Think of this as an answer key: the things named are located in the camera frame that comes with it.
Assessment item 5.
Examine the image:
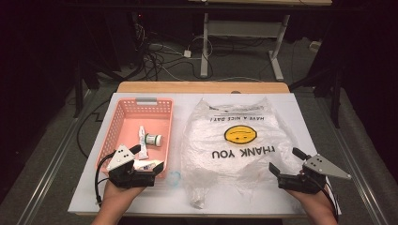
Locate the tangle of floor cables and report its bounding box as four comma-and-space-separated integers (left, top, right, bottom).
133, 22, 217, 83

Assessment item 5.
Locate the white bottle green label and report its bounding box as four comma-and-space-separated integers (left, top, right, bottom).
145, 132, 163, 147

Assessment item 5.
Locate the right hand-held gripper cable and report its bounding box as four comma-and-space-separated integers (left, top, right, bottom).
322, 182, 341, 220

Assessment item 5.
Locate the pink plastic basket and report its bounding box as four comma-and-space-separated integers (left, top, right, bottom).
94, 97, 175, 180

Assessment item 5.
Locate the person's left hand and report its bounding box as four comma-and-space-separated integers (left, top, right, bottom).
100, 179, 146, 215

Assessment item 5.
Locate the white packet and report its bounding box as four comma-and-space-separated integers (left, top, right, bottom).
132, 158, 165, 172

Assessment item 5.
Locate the black stand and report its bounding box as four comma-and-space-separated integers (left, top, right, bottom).
72, 57, 128, 119
288, 60, 344, 129

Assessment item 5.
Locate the white table board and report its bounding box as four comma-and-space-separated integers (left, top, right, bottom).
67, 92, 343, 218

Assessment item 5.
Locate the metal floor rail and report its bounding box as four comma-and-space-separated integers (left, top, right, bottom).
15, 89, 97, 225
323, 123, 390, 225

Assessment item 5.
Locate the wooden table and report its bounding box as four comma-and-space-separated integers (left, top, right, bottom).
115, 81, 291, 95

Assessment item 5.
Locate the person's right hand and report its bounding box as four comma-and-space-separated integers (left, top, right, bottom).
283, 187, 336, 221

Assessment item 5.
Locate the black floor cable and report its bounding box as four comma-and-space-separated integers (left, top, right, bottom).
75, 98, 111, 159

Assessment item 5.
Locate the hand-held gripper cable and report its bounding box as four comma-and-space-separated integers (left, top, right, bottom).
94, 152, 115, 208
322, 182, 341, 220

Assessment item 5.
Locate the left hand-held gripper cable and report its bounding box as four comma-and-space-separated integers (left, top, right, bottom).
94, 152, 115, 208

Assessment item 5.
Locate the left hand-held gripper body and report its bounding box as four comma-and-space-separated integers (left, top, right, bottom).
107, 143, 158, 188

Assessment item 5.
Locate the white desk frame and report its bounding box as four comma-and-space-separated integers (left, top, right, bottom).
199, 12, 291, 83

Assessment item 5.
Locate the clear plastic bag yellow smiley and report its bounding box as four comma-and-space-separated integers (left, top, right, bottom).
180, 97, 304, 210

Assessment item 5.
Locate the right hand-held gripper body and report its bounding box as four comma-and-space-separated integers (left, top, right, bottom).
277, 153, 352, 195

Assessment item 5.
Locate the small white tube red cap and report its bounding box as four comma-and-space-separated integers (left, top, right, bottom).
137, 125, 149, 160

